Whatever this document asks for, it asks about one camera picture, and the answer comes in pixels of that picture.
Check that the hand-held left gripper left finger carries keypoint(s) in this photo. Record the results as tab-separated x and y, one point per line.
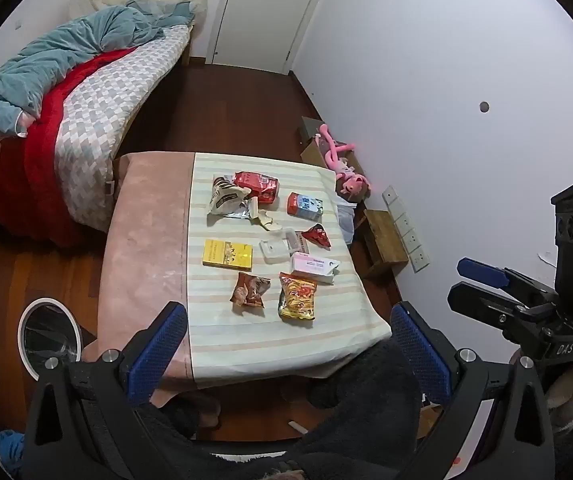
159	352

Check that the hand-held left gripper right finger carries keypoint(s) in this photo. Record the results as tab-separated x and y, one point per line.
420	355

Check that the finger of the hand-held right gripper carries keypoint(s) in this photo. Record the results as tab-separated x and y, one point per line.
476	300
481	271

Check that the brown chip bag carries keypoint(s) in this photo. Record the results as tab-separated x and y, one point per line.
249	291

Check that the white trash bin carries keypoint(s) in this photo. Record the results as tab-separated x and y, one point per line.
41	345

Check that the yellow box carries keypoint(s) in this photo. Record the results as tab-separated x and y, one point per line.
227	254

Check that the yellow red snack bag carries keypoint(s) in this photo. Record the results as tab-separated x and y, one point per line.
297	297

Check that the pink white tissue pack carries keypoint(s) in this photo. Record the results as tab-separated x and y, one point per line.
314	267

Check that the brown white striped snack bag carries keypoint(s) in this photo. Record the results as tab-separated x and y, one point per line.
224	195

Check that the red blue milk carton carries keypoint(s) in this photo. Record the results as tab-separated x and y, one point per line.
305	205

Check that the wooden stool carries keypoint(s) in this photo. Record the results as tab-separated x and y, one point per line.
384	237

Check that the pink tablecloth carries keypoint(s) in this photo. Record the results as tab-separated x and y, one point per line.
141	250

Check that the striped cream tablecloth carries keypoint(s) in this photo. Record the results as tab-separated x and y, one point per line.
266	340

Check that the small white floor scrap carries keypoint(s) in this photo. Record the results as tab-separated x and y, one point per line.
297	427

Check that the white plastic bag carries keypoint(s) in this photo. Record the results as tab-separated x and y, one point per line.
345	217

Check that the pink plush toy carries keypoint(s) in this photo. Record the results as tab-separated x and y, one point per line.
351	182

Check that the small red wrapper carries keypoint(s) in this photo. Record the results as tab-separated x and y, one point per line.
317	236

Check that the clear plastic container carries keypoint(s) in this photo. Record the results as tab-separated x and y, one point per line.
276	247

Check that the brown card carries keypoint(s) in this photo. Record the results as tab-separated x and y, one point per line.
303	244

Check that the blue cloth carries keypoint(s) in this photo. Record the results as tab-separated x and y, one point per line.
9	452

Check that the crumpled red snack bag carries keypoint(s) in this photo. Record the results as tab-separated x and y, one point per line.
259	185

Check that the cardboard box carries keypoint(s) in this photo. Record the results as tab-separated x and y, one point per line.
314	152

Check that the red blanket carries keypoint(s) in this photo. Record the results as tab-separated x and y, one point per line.
11	160

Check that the bed with checked sheet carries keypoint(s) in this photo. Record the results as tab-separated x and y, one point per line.
101	105

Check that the teal blanket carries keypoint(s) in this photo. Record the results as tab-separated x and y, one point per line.
66	45

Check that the white door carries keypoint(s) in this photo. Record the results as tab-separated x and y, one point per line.
261	10

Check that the white wall socket strip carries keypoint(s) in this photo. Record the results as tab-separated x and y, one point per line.
406	230

